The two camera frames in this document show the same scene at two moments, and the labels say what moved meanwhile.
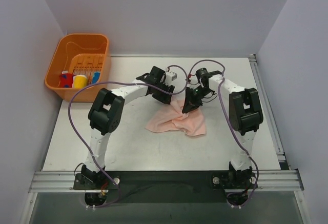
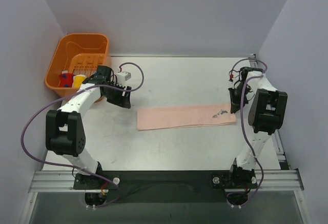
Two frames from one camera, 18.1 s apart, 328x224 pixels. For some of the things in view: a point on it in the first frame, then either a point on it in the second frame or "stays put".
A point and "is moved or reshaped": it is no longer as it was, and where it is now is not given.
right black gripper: [194, 97] to [236, 94]
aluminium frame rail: [64, 181] stays put
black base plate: [167, 186] stays put
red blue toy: [66, 80] stays put
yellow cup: [79, 81] stays put
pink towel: [170, 117] is moved or reshaped
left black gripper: [162, 93] to [119, 94]
